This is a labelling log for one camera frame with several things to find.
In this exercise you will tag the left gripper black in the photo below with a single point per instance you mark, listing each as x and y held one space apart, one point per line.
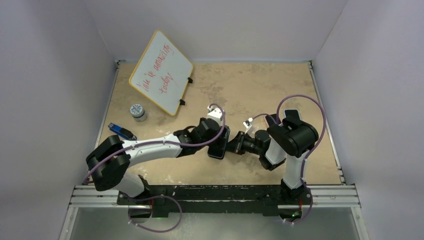
202 119

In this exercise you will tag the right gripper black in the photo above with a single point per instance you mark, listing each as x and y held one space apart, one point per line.
235 145

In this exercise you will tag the phone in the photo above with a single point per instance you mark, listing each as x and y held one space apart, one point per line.
217 149
293 113
271 119

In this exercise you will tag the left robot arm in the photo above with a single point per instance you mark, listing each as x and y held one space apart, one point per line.
108 164

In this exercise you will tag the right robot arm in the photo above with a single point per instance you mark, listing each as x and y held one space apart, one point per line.
286 142

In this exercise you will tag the phone in blue case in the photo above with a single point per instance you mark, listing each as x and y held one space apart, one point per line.
293 113

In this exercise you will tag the small grey tape roll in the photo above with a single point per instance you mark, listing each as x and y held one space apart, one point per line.
138 112

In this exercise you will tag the blue black stapler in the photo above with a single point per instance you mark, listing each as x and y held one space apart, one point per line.
122 132

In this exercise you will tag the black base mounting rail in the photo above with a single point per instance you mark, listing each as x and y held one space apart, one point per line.
275 200

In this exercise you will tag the white board yellow frame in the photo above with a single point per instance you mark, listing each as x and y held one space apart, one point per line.
162 73

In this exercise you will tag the aluminium frame rail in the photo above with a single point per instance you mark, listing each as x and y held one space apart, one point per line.
334 196

